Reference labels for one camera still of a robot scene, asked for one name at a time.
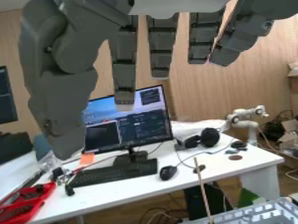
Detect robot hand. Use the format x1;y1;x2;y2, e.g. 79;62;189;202
17;0;298;161

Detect blue chair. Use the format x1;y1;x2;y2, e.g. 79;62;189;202
33;133;53;161

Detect small white jointed device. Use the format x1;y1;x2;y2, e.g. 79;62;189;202
225;104;272;146

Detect red tray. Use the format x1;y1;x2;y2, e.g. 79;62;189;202
0;181;59;224

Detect black computer mouse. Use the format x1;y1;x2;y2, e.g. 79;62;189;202
158;164;180;182

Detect thin stick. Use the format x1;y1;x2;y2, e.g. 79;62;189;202
192;157;216;224

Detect orange sticky note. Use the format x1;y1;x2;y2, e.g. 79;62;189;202
79;152;96;165

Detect black bag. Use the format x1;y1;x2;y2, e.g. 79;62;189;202
0;131;35;165

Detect black keyboard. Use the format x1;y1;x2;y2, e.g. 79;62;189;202
65;158;160;190

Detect white desk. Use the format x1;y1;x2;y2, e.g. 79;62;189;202
0;130;286;224

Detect computer monitor with stand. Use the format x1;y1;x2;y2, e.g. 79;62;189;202
81;84;176;168

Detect black headphones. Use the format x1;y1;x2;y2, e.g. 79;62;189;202
182;127;222;150

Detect dark computer screen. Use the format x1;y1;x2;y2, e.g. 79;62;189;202
0;65;20;125

